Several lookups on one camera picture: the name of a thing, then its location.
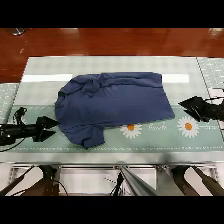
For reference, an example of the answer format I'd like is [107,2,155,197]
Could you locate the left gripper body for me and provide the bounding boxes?
[29,121,44,142]

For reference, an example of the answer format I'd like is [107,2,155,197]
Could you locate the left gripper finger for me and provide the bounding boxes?
[36,115,61,130]
[34,129,57,143]

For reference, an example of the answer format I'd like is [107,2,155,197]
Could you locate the blue T-shirt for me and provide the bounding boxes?
[54,71,176,150]

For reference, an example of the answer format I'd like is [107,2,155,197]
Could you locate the black cable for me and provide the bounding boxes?
[0,137,27,153]
[109,171,126,197]

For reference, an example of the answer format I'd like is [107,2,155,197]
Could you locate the silver frame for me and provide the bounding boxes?
[0,161,224,197]

